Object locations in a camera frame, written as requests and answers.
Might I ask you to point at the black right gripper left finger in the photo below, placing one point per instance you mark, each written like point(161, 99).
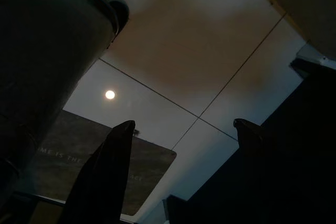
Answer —
point(102, 182)

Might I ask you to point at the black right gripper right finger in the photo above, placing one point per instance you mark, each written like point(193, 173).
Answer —
point(260, 171)

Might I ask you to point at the dark kitchen cabinet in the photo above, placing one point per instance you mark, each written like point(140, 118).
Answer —
point(302, 119)

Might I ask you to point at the robot right leg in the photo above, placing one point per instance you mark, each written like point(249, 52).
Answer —
point(39, 64)

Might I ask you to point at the beige cabinet panel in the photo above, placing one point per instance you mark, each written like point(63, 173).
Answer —
point(309, 6)

